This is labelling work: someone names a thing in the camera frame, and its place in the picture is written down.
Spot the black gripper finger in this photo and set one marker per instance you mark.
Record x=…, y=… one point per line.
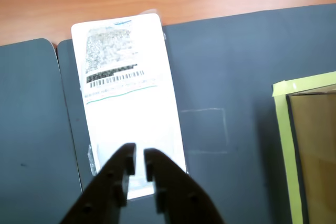
x=181, y=197
x=105, y=190

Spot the brown cardboard box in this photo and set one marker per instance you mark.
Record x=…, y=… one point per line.
x=315, y=155

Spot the yellow tape frame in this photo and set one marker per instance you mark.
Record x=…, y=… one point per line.
x=284, y=119

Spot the dark gray mat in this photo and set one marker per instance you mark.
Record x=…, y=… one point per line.
x=231, y=64
x=29, y=103

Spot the packaged sandwich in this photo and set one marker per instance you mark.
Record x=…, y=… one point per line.
x=126, y=119

